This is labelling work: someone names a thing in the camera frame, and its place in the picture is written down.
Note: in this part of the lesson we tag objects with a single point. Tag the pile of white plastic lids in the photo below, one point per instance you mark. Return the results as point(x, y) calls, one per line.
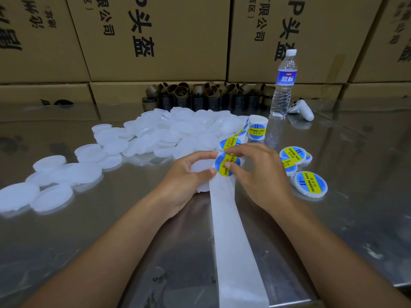
point(154, 128)

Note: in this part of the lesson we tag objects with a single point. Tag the sticker roll with backing strip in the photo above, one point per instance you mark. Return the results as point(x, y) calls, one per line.
point(234, 266)

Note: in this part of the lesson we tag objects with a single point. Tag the row of dark cardboard tubes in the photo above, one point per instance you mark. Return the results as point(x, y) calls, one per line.
point(191, 97)

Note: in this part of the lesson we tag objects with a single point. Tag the person's left hand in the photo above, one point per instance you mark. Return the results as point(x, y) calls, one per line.
point(180, 186)

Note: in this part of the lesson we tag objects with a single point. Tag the white handheld controller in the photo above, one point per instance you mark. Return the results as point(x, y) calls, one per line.
point(301, 110)

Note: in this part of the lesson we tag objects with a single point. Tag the person's left forearm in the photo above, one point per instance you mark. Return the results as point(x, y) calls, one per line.
point(99, 266)

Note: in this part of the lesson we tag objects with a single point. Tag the person's right hand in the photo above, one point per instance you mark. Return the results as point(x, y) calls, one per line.
point(263, 176)

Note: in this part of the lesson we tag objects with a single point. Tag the stack of brown cardboard boxes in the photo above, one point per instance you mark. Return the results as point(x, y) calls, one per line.
point(160, 41)

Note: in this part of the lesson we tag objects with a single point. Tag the clear plastic water bottle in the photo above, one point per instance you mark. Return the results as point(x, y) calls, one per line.
point(283, 86)

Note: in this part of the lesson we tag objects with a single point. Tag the person's right forearm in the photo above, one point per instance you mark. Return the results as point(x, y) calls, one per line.
point(340, 266)

